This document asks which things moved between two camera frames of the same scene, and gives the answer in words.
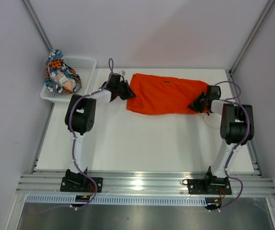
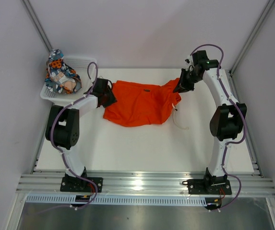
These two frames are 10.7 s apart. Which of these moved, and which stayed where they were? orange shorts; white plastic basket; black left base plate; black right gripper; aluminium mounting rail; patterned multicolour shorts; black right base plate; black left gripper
Moved: black right gripper; black left gripper; orange shorts
Stayed: patterned multicolour shorts; aluminium mounting rail; white plastic basket; black left base plate; black right base plate
